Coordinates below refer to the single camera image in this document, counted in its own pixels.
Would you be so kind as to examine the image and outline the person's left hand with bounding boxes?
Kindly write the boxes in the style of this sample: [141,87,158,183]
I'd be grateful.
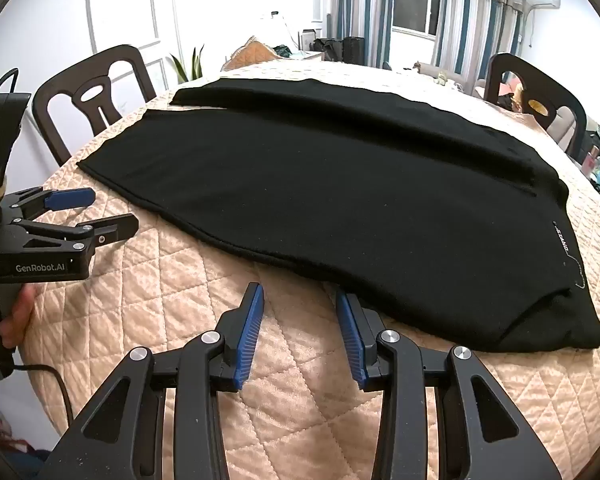
[0,285,36,349]

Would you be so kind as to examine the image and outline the black pants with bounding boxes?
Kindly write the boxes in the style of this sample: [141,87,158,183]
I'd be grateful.
[77,78,600,353]

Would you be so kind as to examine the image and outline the dark wooden chair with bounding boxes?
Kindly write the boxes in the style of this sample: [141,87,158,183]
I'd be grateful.
[484,52,588,162]
[32,44,157,166]

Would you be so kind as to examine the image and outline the striped curtain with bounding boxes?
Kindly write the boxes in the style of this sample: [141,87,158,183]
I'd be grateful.
[329,0,396,68]
[432,0,526,92]

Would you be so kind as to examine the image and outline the grey sofa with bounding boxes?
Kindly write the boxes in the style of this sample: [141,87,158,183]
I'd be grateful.
[414,61,487,97]

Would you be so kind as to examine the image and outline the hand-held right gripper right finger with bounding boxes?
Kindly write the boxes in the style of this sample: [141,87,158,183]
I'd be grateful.
[335,287,567,480]

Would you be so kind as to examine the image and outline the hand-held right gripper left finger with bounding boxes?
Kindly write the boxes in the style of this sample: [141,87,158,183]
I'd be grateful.
[40,282,265,480]

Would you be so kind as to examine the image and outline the beige quilted table cover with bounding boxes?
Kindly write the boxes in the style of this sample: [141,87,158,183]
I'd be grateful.
[17,59,600,480]

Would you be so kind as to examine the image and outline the black bag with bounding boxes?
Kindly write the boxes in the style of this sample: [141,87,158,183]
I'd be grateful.
[312,36,366,64]

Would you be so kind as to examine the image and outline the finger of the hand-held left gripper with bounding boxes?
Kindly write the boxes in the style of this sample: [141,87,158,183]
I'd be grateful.
[9,187,97,222]
[22,213,140,252]

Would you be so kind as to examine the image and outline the green potted plant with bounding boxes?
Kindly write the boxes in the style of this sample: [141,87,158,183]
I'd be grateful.
[169,45,206,86]

